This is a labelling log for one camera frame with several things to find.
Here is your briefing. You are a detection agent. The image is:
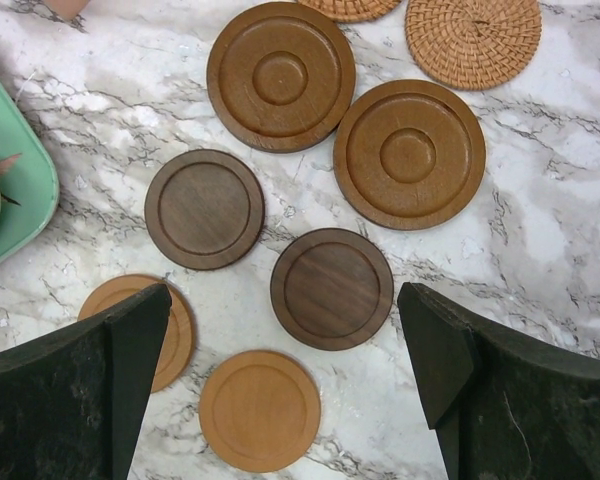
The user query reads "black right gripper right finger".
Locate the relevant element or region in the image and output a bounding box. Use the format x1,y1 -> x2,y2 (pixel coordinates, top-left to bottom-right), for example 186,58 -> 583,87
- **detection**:
397,283 -> 600,479

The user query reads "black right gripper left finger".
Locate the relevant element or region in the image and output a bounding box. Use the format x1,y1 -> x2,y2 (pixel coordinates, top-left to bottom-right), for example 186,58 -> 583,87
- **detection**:
0,283 -> 171,479

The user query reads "light orange wooden coaster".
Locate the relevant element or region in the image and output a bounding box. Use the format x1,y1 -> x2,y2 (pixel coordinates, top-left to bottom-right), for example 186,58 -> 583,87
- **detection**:
78,273 -> 196,393

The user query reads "dark walnut coaster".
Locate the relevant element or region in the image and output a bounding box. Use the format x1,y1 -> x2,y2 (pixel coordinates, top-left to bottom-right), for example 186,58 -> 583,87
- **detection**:
144,149 -> 265,270
270,228 -> 394,351

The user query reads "brown wooden ringed coaster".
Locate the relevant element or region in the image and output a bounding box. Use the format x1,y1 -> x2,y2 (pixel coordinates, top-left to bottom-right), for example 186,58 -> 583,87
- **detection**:
333,79 -> 486,231

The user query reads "woven rattan coaster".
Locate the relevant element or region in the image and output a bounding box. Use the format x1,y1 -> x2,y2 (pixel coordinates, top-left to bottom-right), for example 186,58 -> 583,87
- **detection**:
405,0 -> 542,90
297,0 -> 401,23

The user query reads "green floral tray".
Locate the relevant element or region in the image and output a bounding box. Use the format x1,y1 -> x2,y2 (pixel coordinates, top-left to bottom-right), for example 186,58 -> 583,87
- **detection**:
0,83 -> 59,263

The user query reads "orange plastic desk organizer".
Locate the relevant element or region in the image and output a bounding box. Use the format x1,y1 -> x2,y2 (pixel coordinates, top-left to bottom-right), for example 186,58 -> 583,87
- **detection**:
44,0 -> 90,21

